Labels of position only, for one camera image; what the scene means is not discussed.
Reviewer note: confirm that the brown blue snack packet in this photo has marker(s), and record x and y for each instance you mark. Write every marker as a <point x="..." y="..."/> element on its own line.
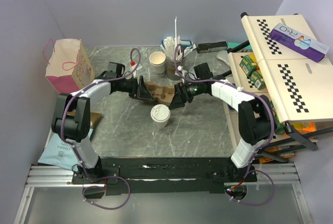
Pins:
<point x="58" y="153"/>

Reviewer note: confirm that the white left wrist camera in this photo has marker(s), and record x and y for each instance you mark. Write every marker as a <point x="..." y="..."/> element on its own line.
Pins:
<point x="135" y="67"/>

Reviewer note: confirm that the stack of white paper cups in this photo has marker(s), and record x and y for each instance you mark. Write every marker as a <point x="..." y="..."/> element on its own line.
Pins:
<point x="158" y="60"/>

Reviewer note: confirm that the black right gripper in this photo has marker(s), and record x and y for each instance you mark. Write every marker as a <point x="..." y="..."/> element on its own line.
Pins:
<point x="177" y="101"/>

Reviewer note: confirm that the bundle of wrapped straws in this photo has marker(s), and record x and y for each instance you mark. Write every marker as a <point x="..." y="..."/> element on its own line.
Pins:
<point x="169" y="51"/>

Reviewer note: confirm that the white plastic cup lid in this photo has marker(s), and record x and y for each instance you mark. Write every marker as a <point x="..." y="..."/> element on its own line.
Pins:
<point x="160" y="113"/>

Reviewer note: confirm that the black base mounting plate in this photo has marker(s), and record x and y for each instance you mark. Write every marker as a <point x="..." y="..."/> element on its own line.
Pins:
<point x="166" y="175"/>

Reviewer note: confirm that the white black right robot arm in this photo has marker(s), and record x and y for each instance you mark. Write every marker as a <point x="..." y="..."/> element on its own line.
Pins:
<point x="256" y="123"/>

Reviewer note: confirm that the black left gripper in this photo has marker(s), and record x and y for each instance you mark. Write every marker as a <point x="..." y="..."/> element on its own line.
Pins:
<point x="140" y="91"/>

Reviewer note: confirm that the aluminium rail frame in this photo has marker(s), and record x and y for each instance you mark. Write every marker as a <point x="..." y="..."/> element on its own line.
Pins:
<point x="276" y="197"/>

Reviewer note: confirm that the grey straw holder cup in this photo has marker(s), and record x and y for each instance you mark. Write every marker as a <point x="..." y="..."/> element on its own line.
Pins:
<point x="170" y="70"/>

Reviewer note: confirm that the green box upper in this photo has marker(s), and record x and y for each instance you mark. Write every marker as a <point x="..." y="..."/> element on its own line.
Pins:
<point x="248" y="64"/>

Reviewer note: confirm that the blue white box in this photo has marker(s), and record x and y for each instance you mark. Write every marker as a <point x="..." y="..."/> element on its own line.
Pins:
<point x="169" y="41"/>

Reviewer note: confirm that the tall wrapped straw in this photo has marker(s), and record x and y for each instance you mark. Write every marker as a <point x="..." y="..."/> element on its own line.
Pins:
<point x="175" y="33"/>

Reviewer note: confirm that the cream checkered folding board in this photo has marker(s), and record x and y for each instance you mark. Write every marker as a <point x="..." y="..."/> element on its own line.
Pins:
<point x="300" y="88"/>

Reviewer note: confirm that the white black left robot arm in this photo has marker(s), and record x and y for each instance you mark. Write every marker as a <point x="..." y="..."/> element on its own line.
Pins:
<point x="72" y="115"/>

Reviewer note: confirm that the green box lower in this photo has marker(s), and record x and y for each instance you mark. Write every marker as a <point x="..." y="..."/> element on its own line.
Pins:
<point x="257" y="79"/>

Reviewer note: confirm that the black rectangular box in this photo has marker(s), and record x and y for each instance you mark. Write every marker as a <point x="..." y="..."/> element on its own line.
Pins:
<point x="211" y="47"/>

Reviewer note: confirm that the green box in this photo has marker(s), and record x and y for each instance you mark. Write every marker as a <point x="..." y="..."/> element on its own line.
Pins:
<point x="257" y="79"/>
<point x="248" y="64"/>

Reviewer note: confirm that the pink white paper bag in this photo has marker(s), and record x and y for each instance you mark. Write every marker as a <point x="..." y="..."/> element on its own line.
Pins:
<point x="69" y="68"/>

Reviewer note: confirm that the purple white R&O box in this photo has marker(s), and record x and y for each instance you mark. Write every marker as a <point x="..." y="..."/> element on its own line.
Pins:
<point x="299" y="42"/>

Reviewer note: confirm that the brown pulp cup carrier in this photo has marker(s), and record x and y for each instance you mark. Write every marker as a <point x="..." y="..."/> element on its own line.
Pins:
<point x="161" y="94"/>

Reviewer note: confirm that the white paper cup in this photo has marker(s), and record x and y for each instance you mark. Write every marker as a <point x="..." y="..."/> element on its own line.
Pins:
<point x="160" y="123"/>

